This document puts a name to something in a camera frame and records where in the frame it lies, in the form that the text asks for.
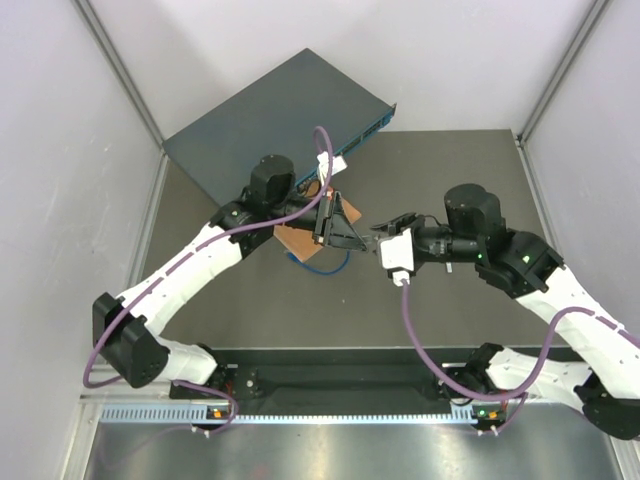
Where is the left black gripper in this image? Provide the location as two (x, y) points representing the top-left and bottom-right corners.
(270, 189), (368, 253)

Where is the wooden board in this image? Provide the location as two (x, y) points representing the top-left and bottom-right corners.
(274, 180), (362, 263)

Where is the blue ethernet cable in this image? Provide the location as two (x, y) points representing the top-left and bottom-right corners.
(284, 249), (351, 276)

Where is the aluminium frame rail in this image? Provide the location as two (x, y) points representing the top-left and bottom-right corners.
(80, 380), (170, 403)

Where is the grey slotted cable duct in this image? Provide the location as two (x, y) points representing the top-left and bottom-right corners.
(99, 403), (481, 425)

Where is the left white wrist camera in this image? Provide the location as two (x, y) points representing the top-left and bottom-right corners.
(316, 152), (348, 184)

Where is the dark blue network switch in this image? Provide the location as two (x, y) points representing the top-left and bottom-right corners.
(163, 48), (396, 204)

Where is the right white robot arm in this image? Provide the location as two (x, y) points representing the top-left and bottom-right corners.
(375, 184), (639, 440)

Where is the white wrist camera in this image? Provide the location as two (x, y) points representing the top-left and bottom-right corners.
(316, 152), (348, 184)
(378, 228), (415, 287)

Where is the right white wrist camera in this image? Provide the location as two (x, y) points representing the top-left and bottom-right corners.
(378, 228), (415, 287)

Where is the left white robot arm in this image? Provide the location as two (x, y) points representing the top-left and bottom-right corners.
(92, 152), (367, 397)

